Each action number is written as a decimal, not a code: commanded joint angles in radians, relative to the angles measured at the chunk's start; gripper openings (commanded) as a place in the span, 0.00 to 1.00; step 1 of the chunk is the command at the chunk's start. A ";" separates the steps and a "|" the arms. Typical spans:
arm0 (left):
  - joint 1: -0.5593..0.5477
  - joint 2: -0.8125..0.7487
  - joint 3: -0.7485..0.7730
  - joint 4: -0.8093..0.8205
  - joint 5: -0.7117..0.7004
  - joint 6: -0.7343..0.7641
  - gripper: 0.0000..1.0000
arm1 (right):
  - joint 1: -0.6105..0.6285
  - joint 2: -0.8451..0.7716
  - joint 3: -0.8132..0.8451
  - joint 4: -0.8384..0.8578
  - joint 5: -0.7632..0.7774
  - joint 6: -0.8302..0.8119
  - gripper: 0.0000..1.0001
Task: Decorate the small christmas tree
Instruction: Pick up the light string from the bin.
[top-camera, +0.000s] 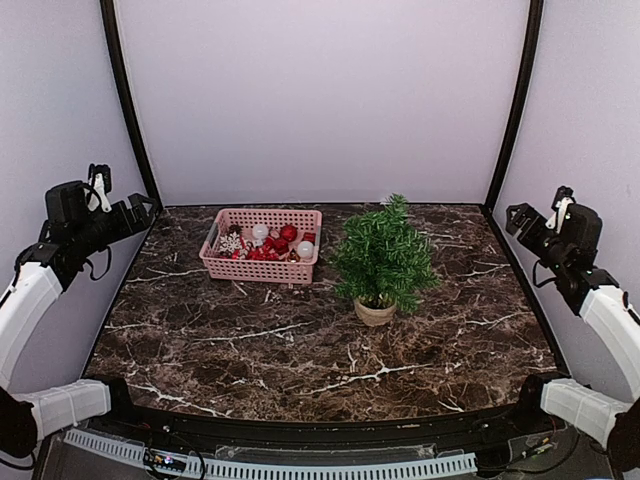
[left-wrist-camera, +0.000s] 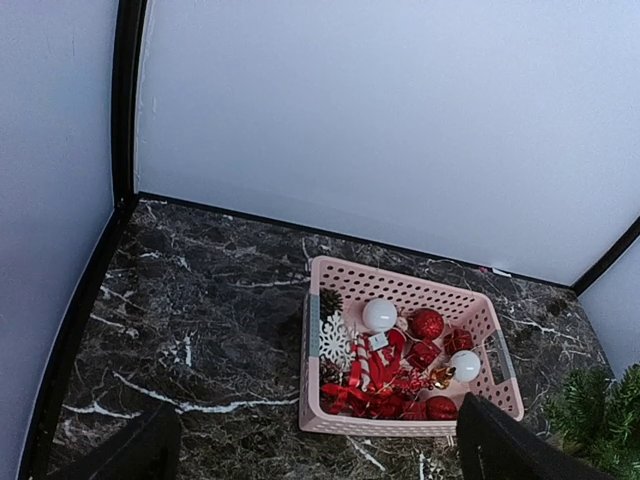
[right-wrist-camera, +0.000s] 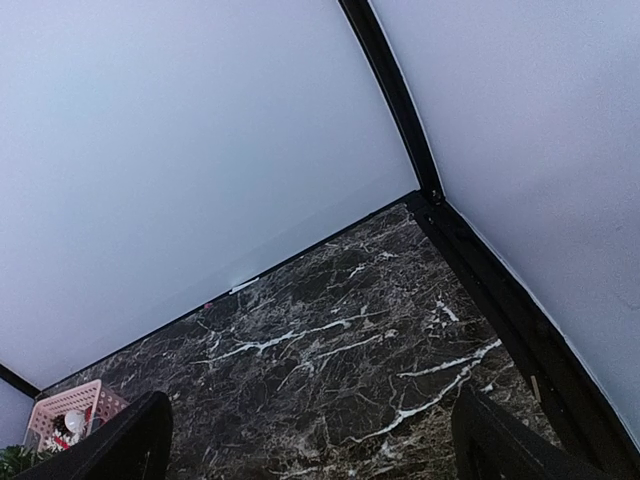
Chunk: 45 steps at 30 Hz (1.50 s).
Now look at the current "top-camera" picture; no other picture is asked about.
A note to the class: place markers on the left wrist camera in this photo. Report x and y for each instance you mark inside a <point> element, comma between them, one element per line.
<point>98,187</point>

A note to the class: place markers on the pink plastic basket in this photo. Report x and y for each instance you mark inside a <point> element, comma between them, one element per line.
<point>275,260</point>

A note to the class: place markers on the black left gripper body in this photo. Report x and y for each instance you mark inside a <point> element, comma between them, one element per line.
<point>93,239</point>

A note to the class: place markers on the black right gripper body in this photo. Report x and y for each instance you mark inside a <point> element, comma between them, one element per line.
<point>555,254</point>

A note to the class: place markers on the small green christmas tree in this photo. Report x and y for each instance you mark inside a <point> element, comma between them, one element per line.
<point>383,260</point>

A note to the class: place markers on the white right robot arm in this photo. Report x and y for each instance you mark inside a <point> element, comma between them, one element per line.
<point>597,298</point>

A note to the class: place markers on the red ball ornament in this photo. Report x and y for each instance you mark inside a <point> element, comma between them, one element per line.
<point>289,233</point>

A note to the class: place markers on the white slotted cable duct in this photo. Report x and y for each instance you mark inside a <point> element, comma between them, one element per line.
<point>166,464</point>

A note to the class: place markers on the beige tree pot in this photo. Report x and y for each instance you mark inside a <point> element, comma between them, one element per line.
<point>374,317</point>

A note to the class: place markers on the white ball ornament right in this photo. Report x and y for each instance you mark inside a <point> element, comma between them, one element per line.
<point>305,250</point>

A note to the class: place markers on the white ball ornament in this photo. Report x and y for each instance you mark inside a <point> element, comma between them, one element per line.
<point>260,232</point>
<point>305,250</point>

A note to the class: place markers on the white snowflake ornament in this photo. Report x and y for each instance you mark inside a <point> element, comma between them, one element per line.
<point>229,243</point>

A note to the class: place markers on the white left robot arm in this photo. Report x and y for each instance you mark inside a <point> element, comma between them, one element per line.
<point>28,418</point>

